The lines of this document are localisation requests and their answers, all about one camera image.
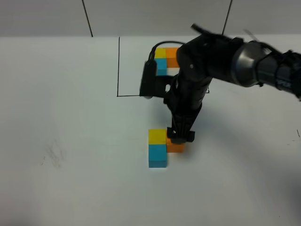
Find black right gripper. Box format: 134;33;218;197
164;70;212;143

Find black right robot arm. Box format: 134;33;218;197
164;24;301;144

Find template blue block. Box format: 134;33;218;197
155;58;167;76

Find template orange block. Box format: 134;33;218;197
165;48;179;68

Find template yellow block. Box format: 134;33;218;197
154;48;166;58

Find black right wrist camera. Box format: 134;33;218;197
139;60;174;98

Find right camera cable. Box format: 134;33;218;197
148;41;186;62

